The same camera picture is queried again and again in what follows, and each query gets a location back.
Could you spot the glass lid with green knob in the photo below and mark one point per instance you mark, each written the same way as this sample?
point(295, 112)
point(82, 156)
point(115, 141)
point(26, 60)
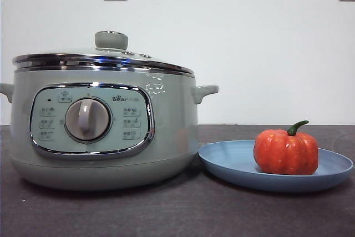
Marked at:
point(111, 40)

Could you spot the orange pumpkin with green stem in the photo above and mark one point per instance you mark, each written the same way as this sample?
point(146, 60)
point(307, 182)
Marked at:
point(285, 151)

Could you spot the pale green electric steamer pot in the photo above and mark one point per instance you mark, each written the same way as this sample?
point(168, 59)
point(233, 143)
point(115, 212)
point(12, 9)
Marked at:
point(172, 126)

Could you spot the blue round plate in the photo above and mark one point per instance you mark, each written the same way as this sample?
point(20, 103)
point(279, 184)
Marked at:
point(230, 162)

